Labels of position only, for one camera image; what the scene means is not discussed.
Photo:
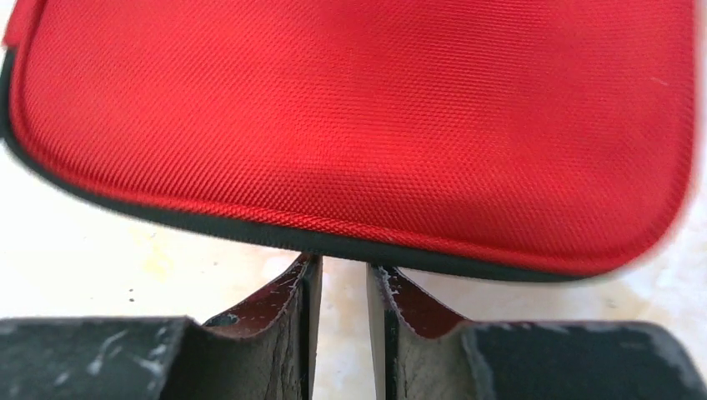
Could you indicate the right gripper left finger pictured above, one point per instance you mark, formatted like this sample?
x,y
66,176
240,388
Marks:
x,y
262,348

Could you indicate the red black medicine kit bag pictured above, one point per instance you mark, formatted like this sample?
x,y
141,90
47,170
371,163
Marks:
x,y
531,141

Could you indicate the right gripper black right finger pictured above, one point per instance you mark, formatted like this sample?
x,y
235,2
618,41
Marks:
x,y
424,350

